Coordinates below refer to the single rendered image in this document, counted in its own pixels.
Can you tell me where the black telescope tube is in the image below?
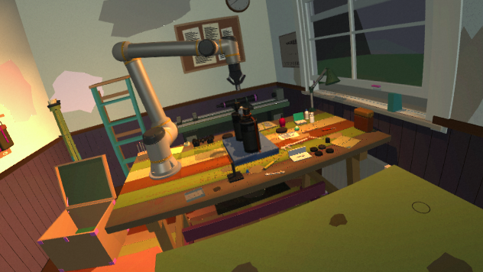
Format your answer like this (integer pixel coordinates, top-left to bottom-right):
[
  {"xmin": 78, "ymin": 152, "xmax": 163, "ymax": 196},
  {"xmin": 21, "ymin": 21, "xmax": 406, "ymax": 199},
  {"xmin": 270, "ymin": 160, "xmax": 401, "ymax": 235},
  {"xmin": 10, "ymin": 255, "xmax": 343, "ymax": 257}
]
[{"xmin": 216, "ymin": 93, "xmax": 260, "ymax": 109}]

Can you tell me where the grey eye chart poster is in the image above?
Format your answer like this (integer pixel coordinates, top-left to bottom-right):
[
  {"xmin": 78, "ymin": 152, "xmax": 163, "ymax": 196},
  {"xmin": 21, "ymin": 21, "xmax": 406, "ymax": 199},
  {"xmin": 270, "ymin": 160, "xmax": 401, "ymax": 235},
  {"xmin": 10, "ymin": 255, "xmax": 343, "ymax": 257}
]
[{"xmin": 278, "ymin": 31, "xmax": 300, "ymax": 69}]

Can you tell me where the white open card box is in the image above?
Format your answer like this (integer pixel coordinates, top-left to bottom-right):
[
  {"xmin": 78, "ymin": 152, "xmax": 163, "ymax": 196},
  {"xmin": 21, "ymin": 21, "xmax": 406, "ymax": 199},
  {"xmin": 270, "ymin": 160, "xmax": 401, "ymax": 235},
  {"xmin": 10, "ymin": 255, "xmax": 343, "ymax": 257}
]
[{"xmin": 287, "ymin": 146, "xmax": 313, "ymax": 163}]

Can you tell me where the green desk lamp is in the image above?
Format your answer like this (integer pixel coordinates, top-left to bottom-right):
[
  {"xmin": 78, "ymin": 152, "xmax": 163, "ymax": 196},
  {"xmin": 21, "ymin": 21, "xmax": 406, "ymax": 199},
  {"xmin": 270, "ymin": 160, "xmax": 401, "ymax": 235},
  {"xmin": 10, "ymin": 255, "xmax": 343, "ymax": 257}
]
[{"xmin": 308, "ymin": 67, "xmax": 341, "ymax": 112}]

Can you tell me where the wooden workbench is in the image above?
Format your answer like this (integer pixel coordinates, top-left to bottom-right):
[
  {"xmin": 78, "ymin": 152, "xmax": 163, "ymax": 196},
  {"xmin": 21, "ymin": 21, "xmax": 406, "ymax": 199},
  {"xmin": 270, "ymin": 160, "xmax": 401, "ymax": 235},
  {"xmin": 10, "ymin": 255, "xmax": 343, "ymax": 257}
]
[{"xmin": 105, "ymin": 109, "xmax": 392, "ymax": 250}]

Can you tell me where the olive green table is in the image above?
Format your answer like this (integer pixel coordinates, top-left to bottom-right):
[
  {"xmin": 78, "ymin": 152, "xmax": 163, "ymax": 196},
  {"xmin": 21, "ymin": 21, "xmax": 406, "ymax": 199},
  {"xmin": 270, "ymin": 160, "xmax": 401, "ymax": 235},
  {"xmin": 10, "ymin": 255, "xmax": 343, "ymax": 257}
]
[{"xmin": 154, "ymin": 164, "xmax": 483, "ymax": 272}]

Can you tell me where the brown cork notice board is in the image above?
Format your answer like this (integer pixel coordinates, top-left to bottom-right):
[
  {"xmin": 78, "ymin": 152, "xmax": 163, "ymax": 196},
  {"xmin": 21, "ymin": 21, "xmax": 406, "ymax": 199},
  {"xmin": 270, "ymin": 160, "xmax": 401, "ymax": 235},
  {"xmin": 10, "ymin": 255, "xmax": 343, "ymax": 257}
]
[{"xmin": 173, "ymin": 15, "xmax": 246, "ymax": 74}]

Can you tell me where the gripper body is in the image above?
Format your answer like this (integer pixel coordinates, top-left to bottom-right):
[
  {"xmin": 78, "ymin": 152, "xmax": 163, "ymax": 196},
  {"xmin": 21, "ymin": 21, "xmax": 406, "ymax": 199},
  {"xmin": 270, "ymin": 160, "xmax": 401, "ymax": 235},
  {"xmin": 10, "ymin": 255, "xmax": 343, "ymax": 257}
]
[{"xmin": 227, "ymin": 62, "xmax": 242, "ymax": 81}]

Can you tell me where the teal wooden ladder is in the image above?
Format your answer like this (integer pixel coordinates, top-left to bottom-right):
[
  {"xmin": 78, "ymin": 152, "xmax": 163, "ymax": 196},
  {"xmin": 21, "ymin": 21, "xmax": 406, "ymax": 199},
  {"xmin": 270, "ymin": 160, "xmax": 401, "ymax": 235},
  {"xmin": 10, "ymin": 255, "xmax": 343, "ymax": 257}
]
[{"xmin": 89, "ymin": 75, "xmax": 147, "ymax": 178}]

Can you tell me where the dark green optical rail bench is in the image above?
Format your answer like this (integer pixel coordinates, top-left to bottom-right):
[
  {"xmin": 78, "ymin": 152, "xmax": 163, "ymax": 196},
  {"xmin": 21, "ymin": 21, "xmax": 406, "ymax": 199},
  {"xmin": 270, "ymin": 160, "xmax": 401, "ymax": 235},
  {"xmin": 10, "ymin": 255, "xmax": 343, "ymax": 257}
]
[{"xmin": 175, "ymin": 88, "xmax": 290, "ymax": 134}]

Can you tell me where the orange open wooden crate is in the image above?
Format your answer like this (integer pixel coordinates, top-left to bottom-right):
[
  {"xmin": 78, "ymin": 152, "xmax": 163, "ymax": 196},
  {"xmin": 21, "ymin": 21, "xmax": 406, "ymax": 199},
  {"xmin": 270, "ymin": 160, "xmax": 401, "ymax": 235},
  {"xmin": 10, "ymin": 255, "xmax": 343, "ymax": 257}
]
[{"xmin": 37, "ymin": 154, "xmax": 130, "ymax": 272}]

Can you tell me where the black tripod adapter stud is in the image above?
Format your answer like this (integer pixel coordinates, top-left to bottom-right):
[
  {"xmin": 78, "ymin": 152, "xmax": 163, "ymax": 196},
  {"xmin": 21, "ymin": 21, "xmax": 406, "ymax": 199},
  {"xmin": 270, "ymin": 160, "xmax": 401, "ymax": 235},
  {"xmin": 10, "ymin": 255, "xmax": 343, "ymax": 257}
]
[{"xmin": 226, "ymin": 154, "xmax": 245, "ymax": 183}]

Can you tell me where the round wall clock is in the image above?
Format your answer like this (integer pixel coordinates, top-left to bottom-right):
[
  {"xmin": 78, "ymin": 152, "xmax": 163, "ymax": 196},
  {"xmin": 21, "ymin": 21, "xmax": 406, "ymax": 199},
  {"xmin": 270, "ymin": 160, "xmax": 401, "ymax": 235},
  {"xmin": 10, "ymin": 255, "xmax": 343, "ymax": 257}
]
[{"xmin": 225, "ymin": 0, "xmax": 251, "ymax": 13}]

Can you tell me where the yellow green measuring staff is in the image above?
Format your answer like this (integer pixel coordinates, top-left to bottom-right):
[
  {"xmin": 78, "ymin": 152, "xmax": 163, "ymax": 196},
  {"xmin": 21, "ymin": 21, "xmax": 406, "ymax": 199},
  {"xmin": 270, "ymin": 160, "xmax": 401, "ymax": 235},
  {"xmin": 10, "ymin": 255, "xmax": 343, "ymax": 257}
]
[{"xmin": 47, "ymin": 99, "xmax": 83, "ymax": 163}]

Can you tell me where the blue grey base slab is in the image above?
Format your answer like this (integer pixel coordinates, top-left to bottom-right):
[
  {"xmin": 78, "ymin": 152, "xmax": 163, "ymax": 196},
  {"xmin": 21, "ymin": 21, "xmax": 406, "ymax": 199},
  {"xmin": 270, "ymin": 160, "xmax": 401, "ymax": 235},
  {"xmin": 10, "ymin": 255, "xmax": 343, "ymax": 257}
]
[{"xmin": 222, "ymin": 137, "xmax": 280, "ymax": 166}]

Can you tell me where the teal small box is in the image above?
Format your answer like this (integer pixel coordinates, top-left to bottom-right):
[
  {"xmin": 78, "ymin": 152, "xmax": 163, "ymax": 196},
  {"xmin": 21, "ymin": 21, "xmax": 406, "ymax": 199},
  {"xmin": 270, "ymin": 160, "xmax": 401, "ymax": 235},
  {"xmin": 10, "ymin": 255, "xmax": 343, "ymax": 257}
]
[{"xmin": 387, "ymin": 92, "xmax": 404, "ymax": 113}]

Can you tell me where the white framed window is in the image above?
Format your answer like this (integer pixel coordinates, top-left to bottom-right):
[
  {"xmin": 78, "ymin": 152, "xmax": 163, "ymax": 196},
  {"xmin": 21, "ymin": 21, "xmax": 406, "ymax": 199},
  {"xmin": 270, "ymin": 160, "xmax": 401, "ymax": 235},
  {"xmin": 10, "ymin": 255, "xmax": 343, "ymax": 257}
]
[{"xmin": 295, "ymin": 0, "xmax": 464, "ymax": 134}]

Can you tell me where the grey blue label plate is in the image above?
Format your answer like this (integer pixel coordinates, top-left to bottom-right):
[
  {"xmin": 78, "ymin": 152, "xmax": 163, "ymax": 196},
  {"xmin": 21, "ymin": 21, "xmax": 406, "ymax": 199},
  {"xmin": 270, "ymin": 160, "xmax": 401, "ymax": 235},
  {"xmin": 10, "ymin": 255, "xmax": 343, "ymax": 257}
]
[{"xmin": 183, "ymin": 187, "xmax": 206, "ymax": 202}]

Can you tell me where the brown wooden box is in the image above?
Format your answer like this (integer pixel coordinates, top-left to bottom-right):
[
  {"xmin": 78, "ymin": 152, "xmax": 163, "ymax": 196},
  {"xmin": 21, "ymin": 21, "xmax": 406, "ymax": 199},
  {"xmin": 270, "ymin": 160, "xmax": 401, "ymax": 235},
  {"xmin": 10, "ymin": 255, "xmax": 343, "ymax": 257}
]
[{"xmin": 353, "ymin": 107, "xmax": 375, "ymax": 133}]

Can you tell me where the tan paper sheet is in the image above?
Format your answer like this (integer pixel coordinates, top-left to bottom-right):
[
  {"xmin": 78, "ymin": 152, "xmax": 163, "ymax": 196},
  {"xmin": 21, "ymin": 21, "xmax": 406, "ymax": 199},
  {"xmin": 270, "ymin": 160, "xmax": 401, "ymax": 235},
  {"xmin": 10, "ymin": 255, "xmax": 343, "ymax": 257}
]
[{"xmin": 331, "ymin": 135, "xmax": 362, "ymax": 149}]

